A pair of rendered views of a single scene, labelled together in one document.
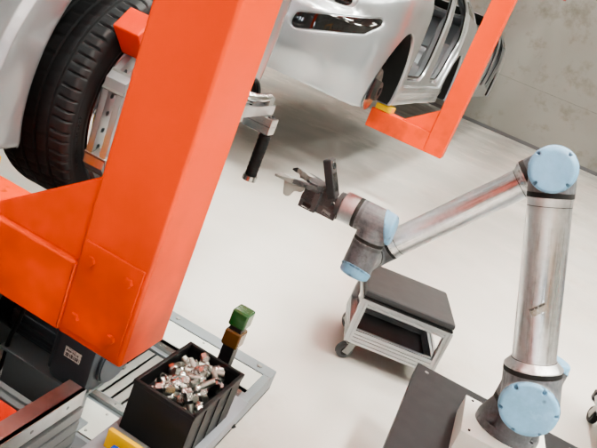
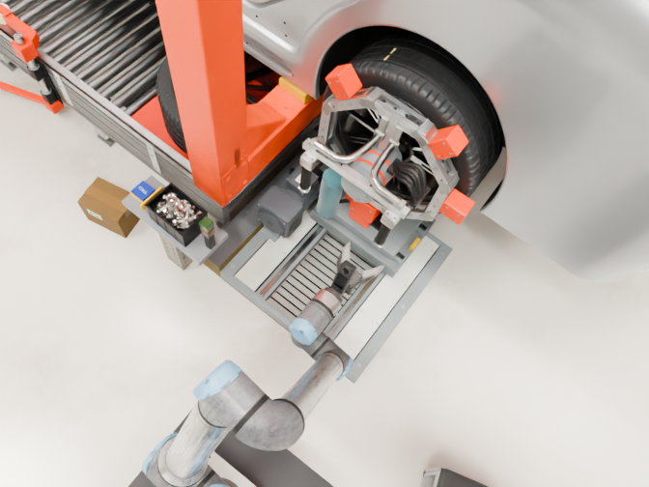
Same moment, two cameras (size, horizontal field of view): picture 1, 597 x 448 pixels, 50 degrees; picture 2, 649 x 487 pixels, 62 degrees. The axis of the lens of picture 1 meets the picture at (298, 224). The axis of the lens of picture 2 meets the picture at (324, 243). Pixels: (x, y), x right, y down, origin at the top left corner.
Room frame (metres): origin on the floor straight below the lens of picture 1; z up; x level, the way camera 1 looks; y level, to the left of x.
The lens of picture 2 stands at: (1.82, -0.72, 2.47)
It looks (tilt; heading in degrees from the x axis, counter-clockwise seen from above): 64 degrees down; 100
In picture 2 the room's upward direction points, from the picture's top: 14 degrees clockwise
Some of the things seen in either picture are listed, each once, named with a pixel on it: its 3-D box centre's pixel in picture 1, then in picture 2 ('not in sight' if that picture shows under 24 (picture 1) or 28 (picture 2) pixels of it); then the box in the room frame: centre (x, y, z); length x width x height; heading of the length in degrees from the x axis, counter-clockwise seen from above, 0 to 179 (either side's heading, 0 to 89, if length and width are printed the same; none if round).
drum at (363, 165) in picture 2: not in sight; (372, 170); (1.72, 0.39, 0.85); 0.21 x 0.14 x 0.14; 75
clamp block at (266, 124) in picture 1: (260, 121); (394, 213); (1.85, 0.22, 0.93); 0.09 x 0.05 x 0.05; 75
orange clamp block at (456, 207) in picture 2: not in sight; (456, 207); (2.05, 0.39, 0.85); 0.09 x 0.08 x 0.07; 165
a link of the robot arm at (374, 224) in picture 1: (375, 222); (310, 322); (1.74, -0.20, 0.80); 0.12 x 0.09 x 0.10; 75
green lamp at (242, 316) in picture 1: (242, 317); (206, 224); (1.23, 0.04, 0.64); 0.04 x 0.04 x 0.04; 75
